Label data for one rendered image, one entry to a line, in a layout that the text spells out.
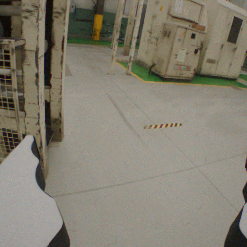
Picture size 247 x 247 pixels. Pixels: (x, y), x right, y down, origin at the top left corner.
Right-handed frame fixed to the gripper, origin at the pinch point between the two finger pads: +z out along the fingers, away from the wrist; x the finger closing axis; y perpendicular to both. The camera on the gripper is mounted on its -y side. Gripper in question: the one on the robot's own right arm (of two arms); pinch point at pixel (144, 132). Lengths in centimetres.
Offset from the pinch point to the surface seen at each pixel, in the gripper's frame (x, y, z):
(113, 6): -102, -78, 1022
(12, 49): -52, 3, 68
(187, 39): 116, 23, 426
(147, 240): 14, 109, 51
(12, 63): -53, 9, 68
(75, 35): -273, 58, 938
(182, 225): 39, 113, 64
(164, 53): 70, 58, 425
